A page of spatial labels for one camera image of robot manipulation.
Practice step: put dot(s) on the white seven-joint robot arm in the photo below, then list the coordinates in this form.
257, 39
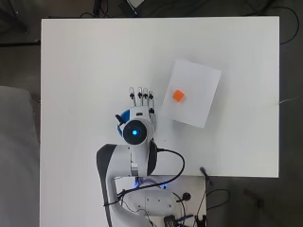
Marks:
120, 157

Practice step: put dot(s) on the white flat box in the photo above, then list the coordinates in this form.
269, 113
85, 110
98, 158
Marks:
195, 91

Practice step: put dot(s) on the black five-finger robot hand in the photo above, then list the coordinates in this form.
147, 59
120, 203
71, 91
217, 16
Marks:
141, 98

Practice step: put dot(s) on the orange cube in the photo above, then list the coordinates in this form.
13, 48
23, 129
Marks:
178, 96

